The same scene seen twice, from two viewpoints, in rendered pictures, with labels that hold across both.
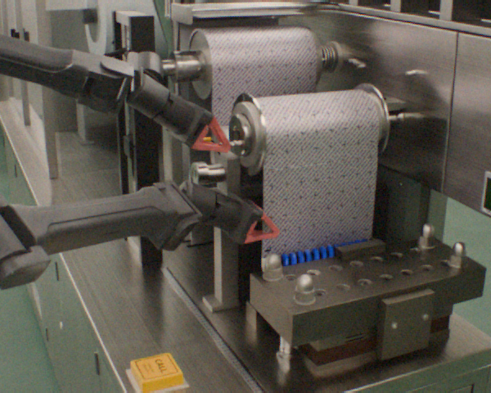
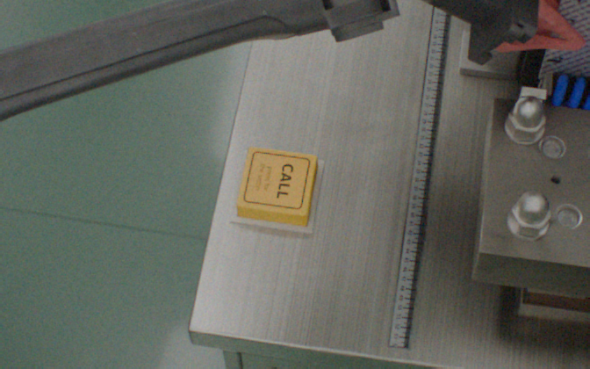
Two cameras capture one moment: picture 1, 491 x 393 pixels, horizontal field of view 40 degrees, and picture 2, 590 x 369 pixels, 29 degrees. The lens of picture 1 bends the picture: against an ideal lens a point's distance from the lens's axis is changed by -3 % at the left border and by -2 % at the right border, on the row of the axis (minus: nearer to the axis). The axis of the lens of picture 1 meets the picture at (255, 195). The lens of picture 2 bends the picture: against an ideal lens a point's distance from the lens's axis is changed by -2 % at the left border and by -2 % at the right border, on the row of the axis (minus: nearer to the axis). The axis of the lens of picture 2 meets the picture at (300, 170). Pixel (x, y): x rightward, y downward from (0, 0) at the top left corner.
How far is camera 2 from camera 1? 0.65 m
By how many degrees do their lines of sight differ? 48
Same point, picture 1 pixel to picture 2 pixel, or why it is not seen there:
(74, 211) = (63, 62)
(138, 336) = (310, 75)
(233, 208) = (484, 1)
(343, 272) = not seen: outside the picture
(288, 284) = (533, 164)
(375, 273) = not seen: outside the picture
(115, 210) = (164, 44)
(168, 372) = (286, 201)
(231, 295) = (504, 60)
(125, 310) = not seen: hidden behind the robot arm
